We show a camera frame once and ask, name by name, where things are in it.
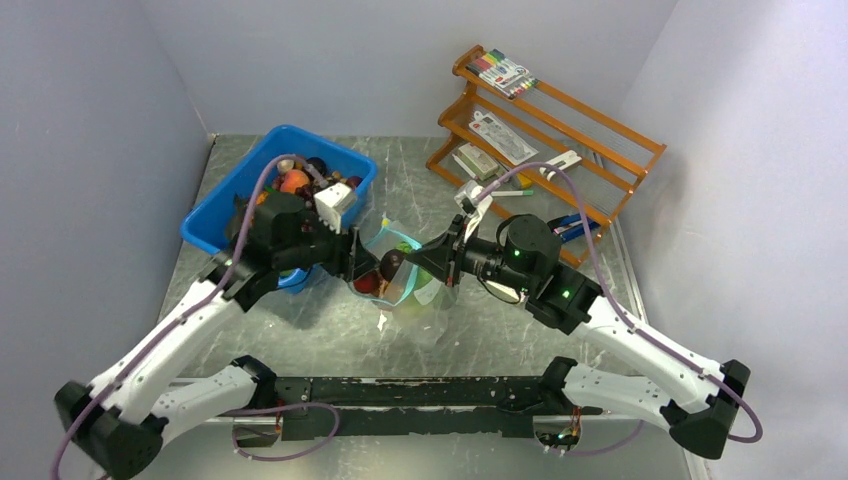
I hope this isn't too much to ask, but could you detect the orange wooden shelf rack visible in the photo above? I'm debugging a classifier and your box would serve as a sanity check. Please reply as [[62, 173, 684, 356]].
[[426, 45, 666, 266]]

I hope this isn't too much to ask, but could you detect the blue plastic bin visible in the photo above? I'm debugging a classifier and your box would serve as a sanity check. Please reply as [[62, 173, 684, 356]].
[[181, 125, 377, 308]]

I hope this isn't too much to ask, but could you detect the green capped white marker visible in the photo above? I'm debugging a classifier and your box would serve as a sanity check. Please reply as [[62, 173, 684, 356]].
[[491, 190, 535, 198]]

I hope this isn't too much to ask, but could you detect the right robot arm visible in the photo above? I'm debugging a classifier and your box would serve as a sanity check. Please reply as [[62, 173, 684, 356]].
[[406, 215, 751, 460]]

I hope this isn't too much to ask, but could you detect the green white box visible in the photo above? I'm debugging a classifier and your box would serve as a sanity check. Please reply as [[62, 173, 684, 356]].
[[456, 143, 499, 180]]

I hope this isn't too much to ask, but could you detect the blue stapler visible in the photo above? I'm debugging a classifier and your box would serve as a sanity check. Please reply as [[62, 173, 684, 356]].
[[548, 213, 584, 243]]

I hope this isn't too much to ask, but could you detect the clear zip top bag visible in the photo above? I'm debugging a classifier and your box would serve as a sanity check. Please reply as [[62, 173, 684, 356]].
[[348, 217, 457, 347]]

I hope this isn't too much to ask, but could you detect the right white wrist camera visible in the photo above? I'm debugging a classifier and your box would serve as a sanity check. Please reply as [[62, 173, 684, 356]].
[[454, 180, 492, 242]]

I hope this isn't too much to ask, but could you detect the red apple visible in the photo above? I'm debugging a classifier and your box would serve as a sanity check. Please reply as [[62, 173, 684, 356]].
[[352, 272, 381, 296]]

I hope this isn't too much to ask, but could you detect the packaged item in blister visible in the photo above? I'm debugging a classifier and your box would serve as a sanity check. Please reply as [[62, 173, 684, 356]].
[[469, 110, 538, 166]]

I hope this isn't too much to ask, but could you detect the dark mangosteen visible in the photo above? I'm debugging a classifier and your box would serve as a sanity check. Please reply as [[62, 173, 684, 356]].
[[307, 157, 328, 176]]

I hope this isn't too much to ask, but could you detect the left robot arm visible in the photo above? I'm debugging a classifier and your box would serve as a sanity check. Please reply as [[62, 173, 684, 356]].
[[54, 184, 376, 479]]

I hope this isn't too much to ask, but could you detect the garlic bulb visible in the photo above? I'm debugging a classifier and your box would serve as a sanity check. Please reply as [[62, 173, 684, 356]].
[[276, 155, 297, 175]]

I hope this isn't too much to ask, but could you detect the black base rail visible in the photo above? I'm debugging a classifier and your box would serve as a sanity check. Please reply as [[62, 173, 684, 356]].
[[263, 376, 574, 440]]

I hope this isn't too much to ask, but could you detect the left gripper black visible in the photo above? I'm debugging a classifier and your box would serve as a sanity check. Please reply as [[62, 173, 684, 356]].
[[276, 207, 380, 281]]

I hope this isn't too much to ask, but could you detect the pack of coloured markers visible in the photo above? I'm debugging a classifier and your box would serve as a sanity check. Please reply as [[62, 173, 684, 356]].
[[465, 49, 539, 100]]

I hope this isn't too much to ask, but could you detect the small purple plum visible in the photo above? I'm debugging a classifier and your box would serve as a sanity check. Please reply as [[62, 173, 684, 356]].
[[345, 176, 362, 190]]

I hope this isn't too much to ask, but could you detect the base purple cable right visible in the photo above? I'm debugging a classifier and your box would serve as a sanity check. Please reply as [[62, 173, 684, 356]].
[[543, 420, 645, 460]]

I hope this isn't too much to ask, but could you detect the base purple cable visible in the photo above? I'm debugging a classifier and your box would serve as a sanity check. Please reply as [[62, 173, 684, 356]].
[[543, 420, 645, 460], [231, 404, 342, 463]]

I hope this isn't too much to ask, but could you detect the white stapler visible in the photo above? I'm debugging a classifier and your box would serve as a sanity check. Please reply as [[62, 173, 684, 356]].
[[539, 150, 583, 181]]

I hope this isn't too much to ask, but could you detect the dark plum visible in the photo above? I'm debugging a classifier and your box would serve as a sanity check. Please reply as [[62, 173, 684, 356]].
[[379, 249, 407, 281]]

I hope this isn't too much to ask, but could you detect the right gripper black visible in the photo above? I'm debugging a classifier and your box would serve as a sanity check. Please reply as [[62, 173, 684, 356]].
[[406, 215, 535, 294]]

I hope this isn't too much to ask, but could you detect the pink peach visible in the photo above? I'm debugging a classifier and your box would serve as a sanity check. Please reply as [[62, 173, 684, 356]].
[[278, 169, 312, 194]]

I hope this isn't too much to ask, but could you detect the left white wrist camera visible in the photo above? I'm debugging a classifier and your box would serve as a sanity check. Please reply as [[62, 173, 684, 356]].
[[313, 183, 357, 234]]

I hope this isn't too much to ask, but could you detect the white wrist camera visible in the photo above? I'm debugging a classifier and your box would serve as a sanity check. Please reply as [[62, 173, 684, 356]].
[[454, 180, 492, 242], [313, 183, 357, 234]]

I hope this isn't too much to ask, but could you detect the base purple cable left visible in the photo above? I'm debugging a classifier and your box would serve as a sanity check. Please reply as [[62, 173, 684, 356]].
[[231, 404, 342, 463]]

